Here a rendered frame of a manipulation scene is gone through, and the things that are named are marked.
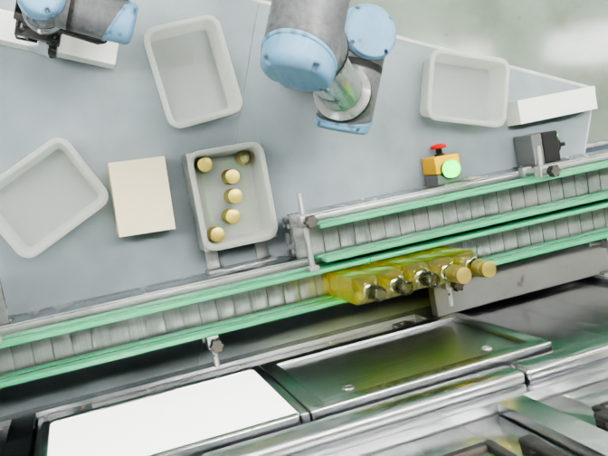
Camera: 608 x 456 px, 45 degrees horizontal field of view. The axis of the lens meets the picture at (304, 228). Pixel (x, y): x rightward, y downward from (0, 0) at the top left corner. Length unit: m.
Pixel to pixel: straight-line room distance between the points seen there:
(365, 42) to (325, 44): 0.42
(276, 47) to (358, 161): 0.77
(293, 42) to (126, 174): 0.64
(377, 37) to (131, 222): 0.65
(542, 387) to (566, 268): 0.73
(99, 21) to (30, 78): 0.41
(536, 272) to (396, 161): 0.45
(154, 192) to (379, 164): 0.57
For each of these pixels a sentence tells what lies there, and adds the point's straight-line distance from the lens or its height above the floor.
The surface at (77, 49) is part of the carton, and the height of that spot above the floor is 0.82.
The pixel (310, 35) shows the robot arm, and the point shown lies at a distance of 1.08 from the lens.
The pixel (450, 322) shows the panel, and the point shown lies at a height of 1.02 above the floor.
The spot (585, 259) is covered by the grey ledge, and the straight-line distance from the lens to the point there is 2.00.
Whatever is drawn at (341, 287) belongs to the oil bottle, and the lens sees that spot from 1.53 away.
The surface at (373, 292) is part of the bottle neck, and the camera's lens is 1.41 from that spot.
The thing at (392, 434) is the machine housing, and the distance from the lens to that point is 1.16.
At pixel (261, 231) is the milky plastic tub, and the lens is 1.70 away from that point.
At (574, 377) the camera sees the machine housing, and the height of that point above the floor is 1.43.
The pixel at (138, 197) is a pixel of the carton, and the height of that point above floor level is 0.83.
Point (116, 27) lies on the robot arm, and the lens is 1.33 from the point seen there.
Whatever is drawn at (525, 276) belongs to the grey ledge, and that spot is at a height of 0.88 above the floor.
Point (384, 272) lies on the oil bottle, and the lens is 1.49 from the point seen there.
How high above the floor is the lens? 2.43
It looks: 72 degrees down
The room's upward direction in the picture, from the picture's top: 98 degrees clockwise
